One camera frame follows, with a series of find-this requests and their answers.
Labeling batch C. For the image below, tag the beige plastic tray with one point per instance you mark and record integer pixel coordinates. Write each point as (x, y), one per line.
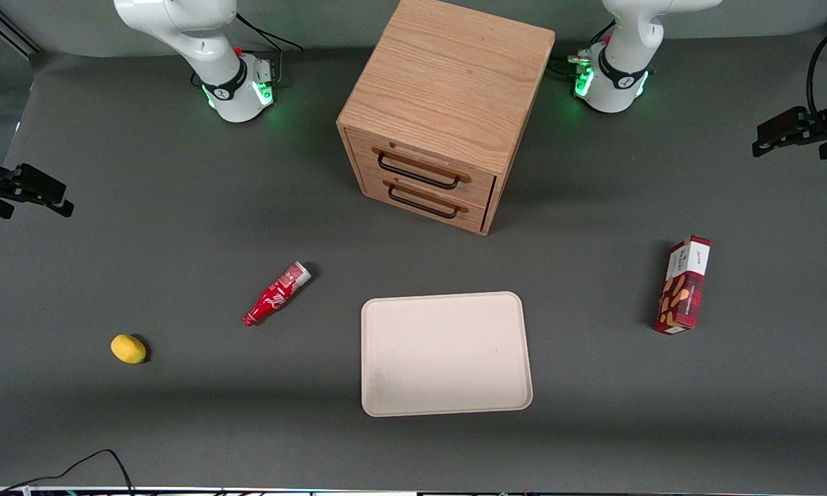
(446, 355)

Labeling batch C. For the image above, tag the yellow lemon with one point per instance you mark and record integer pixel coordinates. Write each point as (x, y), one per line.
(128, 348)

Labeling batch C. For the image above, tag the wooden drawer cabinet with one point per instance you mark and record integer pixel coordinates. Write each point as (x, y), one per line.
(447, 76)

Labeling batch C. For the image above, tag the dark metal frame bar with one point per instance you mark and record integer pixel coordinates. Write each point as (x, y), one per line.
(14, 31)

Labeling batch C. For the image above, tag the wooden cabinet drawer front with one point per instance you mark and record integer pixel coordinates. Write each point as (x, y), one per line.
(372, 184)
(358, 148)

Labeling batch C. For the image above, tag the red cola bottle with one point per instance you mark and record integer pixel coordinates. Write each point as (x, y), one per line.
(274, 297)

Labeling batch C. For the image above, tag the red tartan cookie box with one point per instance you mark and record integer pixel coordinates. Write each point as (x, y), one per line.
(683, 289)

